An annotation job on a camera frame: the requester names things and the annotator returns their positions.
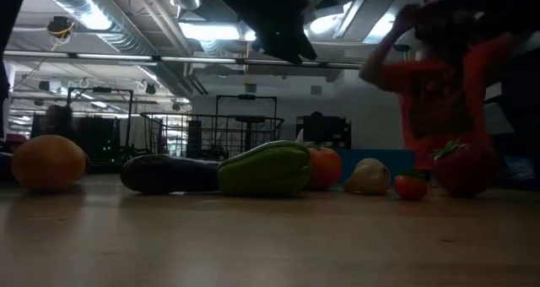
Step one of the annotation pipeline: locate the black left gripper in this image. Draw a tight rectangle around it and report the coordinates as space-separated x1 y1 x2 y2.
202 0 318 65

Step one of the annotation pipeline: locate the green bell pepper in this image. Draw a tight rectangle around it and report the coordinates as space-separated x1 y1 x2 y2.
216 139 313 197

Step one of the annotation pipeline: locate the orange persimmon green calyx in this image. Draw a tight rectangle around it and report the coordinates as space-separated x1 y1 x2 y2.
304 145 343 191

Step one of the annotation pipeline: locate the white garlic bulb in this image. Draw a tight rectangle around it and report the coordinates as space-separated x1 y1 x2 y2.
343 157 392 196

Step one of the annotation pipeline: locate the dark long eggplant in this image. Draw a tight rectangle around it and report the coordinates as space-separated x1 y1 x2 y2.
120 153 221 195

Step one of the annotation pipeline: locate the small red tomato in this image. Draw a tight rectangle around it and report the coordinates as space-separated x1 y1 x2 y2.
392 170 429 202

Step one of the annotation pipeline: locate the orange yellow mango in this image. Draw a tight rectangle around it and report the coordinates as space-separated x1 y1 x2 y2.
11 133 88 191

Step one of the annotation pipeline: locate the bright ceiling light panel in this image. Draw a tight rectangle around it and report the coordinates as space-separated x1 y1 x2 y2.
177 20 257 42

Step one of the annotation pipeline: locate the blue tray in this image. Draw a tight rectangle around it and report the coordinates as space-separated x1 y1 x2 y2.
337 148 417 185

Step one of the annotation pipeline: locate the black server cabinet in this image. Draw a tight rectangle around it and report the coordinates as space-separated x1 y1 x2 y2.
75 116 122 165

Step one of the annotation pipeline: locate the blue screen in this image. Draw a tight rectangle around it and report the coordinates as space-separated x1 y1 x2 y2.
504 155 537 181

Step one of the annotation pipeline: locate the black rig frame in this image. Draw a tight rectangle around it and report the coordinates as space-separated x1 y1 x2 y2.
66 86 134 161
214 94 278 153

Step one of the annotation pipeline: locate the metal wire basket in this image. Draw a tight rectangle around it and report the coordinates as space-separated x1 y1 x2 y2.
140 111 285 161

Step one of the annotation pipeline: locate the silver ventilation duct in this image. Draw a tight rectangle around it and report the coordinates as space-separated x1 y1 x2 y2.
31 0 170 56

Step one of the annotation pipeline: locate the grey horizontal rail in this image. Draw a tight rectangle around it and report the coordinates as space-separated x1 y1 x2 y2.
2 49 364 71

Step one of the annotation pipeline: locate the hanging black yellow cable reel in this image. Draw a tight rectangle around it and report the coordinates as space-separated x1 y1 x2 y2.
46 15 77 41

